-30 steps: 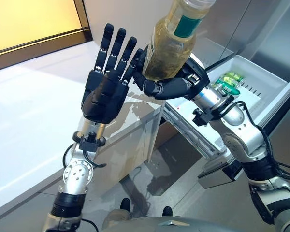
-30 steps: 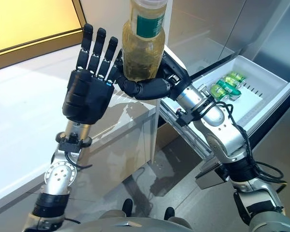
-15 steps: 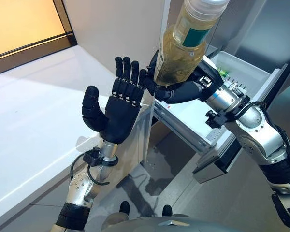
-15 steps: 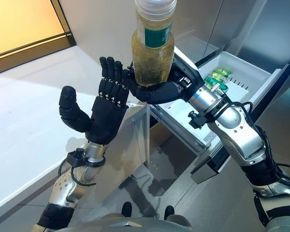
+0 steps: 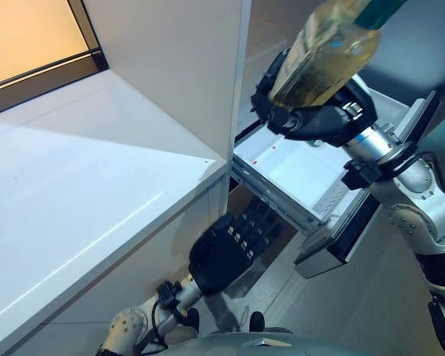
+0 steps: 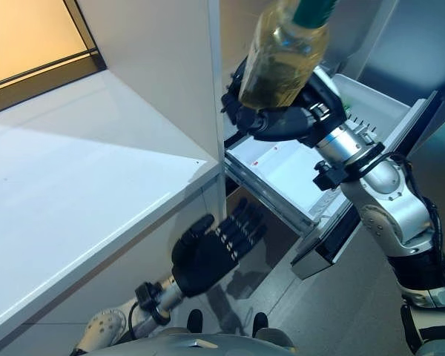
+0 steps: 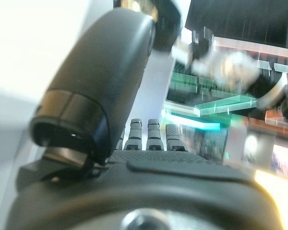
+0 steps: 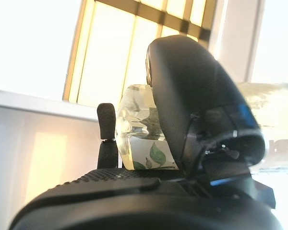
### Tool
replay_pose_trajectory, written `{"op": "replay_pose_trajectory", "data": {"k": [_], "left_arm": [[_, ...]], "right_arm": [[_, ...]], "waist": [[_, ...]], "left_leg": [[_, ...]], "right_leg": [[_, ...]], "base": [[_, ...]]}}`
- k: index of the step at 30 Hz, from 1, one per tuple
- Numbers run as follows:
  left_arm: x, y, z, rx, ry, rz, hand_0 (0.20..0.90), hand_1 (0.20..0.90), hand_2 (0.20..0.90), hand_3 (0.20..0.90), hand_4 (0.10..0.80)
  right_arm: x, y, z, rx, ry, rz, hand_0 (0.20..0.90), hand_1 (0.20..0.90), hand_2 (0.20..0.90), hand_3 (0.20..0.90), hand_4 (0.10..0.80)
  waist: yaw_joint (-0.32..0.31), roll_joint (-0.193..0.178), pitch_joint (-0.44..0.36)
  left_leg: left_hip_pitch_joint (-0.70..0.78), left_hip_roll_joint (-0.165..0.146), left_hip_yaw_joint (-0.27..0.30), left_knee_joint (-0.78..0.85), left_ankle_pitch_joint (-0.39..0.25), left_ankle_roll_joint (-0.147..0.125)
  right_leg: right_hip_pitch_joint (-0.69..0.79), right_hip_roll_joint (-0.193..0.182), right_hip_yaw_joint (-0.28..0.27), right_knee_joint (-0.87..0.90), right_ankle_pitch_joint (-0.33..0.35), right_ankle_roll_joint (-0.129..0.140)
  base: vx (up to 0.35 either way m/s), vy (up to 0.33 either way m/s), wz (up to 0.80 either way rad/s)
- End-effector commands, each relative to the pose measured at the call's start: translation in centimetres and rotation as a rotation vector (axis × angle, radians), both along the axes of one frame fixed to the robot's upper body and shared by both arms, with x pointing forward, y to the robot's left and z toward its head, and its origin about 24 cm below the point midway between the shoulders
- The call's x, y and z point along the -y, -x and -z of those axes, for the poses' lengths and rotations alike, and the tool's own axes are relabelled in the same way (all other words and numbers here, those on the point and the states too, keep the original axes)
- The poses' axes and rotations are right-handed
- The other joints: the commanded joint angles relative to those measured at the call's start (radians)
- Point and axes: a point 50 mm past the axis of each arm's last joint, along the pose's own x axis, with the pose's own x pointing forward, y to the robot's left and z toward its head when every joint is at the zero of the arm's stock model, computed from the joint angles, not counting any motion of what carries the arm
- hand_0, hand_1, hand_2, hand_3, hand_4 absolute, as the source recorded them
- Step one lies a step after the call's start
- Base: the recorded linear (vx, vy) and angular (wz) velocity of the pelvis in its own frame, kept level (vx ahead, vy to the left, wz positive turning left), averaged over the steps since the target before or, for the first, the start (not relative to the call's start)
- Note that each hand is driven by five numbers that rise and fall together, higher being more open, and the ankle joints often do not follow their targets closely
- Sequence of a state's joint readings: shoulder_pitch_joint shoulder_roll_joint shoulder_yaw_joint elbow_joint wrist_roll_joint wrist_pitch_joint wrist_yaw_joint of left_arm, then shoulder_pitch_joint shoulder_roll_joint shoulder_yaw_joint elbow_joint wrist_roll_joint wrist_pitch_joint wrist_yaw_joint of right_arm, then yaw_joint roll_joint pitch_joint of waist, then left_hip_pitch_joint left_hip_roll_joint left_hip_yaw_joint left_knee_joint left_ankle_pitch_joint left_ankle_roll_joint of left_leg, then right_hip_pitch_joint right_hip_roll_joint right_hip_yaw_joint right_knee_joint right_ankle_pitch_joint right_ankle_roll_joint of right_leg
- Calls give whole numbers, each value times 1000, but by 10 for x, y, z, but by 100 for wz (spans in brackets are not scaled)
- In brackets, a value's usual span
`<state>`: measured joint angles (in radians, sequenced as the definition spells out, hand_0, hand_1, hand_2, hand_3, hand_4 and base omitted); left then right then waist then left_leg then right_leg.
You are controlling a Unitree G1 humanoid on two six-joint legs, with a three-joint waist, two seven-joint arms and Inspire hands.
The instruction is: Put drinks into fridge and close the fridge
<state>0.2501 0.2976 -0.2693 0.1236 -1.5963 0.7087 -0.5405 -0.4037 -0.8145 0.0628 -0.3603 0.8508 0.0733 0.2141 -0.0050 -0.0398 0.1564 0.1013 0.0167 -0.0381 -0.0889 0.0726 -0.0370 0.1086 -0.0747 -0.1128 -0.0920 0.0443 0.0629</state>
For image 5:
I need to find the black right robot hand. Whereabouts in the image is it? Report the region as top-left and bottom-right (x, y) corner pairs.
(250, 50), (379, 148)

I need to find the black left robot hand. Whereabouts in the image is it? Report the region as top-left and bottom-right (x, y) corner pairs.
(187, 213), (271, 297)

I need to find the clear tea bottle white cap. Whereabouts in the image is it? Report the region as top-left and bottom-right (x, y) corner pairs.
(268, 0), (409, 112)

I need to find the white fridge drawer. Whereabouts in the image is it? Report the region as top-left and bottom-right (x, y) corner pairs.
(229, 73), (442, 279)

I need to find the stainless steel fridge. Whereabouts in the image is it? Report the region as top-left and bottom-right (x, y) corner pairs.
(229, 0), (445, 356)

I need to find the grey robot torso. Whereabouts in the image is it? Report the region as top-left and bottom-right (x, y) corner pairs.
(162, 326), (394, 356)

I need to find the white counter cabinet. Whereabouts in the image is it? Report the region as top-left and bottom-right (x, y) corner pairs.
(0, 70), (231, 356)

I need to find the white tall cabinet panel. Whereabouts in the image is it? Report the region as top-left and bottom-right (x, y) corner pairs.
(83, 0), (253, 164)

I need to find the black framed window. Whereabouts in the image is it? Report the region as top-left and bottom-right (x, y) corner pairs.
(0, 0), (111, 119)

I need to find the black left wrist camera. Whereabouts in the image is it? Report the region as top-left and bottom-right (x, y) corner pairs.
(157, 281), (182, 309)

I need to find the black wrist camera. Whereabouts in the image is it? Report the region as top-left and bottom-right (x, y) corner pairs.
(157, 281), (182, 309)
(340, 159), (383, 190)

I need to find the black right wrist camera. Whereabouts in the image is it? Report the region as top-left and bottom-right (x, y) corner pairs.
(340, 159), (383, 190)

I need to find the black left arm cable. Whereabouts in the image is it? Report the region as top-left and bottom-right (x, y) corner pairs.
(150, 296), (194, 346)

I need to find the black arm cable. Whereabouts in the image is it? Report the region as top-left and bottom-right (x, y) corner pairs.
(150, 296), (194, 346)
(374, 148), (431, 175)

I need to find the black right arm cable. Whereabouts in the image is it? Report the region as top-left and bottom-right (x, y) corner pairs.
(374, 148), (431, 175)

